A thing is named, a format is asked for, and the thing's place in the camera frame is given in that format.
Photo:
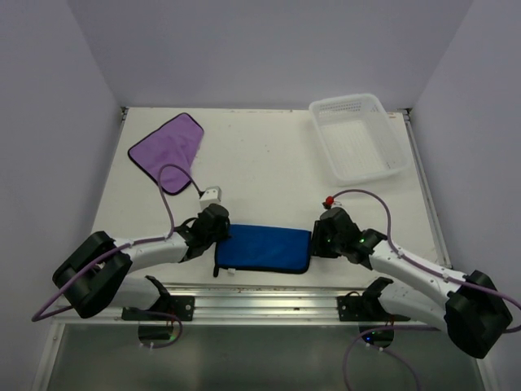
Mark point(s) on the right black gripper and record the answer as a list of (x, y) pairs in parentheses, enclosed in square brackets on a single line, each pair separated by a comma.
[(317, 247)]

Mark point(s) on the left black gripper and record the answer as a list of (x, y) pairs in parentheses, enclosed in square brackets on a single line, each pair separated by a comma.
[(224, 234)]

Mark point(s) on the blue towel black trim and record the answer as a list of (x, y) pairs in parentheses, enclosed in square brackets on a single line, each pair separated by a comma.
[(265, 249)]

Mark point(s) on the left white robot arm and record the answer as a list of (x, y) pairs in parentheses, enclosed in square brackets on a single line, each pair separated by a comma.
[(99, 273)]

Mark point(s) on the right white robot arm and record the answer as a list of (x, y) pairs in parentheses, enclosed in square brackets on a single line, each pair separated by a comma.
[(466, 307)]

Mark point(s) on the purple towel black trim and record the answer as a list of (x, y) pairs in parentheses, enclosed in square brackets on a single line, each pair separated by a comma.
[(176, 142)]

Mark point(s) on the white plastic basket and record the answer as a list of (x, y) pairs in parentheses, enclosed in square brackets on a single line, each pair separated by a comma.
[(358, 140)]

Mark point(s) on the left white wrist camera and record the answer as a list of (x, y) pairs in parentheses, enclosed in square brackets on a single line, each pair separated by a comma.
[(211, 195)]

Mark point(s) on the right black base bracket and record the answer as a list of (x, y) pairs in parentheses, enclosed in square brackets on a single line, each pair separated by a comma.
[(351, 308)]

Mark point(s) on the black base bracket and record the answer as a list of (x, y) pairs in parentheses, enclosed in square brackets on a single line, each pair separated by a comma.
[(182, 307), (351, 308)]

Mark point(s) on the aluminium mounting rail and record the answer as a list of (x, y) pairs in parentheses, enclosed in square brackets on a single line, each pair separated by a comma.
[(241, 305)]

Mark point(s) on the left black base bracket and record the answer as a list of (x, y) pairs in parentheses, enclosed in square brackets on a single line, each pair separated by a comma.
[(182, 307)]

